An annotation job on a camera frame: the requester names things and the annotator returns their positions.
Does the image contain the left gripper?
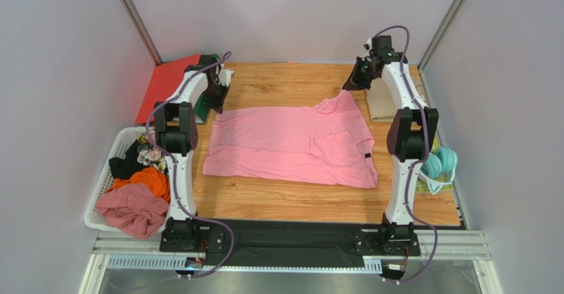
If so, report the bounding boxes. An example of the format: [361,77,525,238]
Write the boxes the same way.
[204,79,231,113]

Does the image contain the pink t-shirt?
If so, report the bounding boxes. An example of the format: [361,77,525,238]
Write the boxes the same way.
[202,91,379,189]

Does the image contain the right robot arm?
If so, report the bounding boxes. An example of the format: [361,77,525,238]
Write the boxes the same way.
[342,35,439,256]

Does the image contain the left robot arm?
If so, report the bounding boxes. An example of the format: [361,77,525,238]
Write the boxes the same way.
[146,52,231,252]

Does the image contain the green binder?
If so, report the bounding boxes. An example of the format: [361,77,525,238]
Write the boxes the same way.
[194,54,221,124]

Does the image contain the folded beige t-shirt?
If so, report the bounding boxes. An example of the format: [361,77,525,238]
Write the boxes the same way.
[365,65,427,122]

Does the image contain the red binder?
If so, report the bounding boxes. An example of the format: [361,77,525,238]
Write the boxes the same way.
[134,54,201,124]

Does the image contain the floral garment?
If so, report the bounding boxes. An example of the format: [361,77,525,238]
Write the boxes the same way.
[136,133,167,175]

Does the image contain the orange garment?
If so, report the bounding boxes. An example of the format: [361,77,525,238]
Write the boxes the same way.
[107,167,171,203]

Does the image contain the white laundry basket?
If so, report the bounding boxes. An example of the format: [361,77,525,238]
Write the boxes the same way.
[84,126,165,233]

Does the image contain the black t-shirt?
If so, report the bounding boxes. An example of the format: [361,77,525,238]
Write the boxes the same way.
[109,141,146,179]

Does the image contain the teal headphones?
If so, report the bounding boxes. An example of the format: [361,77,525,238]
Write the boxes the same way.
[418,146,459,195]

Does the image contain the green book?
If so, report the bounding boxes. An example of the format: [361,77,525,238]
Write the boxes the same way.
[414,137,455,194]

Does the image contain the dusty pink garment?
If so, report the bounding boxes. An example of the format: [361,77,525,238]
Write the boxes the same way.
[95,183,169,240]

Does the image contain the black base mat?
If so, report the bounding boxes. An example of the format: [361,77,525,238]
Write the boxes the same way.
[117,216,422,269]

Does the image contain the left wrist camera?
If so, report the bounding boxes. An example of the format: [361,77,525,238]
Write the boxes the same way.
[218,69,234,87]

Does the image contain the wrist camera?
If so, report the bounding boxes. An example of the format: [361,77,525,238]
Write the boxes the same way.
[218,69,234,87]
[363,39,372,52]

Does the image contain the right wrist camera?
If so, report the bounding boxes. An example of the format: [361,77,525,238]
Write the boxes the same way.
[363,39,372,52]

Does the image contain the aluminium mounting rail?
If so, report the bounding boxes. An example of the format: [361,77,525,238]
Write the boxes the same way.
[79,220,502,293]

